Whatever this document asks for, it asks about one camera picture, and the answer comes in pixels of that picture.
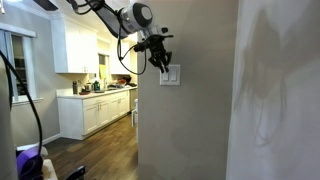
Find large white wall cabinet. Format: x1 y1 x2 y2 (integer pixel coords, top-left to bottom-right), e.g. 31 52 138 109
50 13 100 75

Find purple round object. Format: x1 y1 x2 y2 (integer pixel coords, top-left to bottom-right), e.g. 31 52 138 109
16 147 44 180

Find small white wall cabinet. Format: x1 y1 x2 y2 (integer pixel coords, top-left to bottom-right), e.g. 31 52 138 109
109 39 133 76

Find black angular object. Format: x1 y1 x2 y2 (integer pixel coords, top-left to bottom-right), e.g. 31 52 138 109
64 165 87 180

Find white kitchen countertop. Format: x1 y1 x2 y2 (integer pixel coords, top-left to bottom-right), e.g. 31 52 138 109
55 85 139 100

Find narrow kitchen window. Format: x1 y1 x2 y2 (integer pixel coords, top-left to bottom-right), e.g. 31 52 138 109
98 53 108 81

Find white stool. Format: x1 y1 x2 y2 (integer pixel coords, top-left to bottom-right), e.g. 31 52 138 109
130 98 139 129

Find red kitchen items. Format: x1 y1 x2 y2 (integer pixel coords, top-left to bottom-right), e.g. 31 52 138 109
115 77 128 87

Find white framed window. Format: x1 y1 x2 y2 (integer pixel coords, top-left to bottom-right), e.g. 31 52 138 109
0 22 44 107

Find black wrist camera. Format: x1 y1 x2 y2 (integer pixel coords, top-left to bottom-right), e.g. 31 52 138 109
132 41 148 54

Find white kitchen base cabinet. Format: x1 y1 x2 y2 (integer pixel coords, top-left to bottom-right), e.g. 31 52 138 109
56 89 131 141

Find white light switch plate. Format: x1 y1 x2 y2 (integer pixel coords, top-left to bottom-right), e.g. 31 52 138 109
159 64 182 87

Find dark ceiling fixture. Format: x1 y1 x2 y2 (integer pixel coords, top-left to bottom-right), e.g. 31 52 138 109
32 0 59 12

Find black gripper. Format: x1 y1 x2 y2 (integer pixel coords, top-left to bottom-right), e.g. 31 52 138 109
138 32 175 75

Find thick black hanging cable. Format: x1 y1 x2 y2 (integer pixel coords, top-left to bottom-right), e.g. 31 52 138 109
0 49 44 158

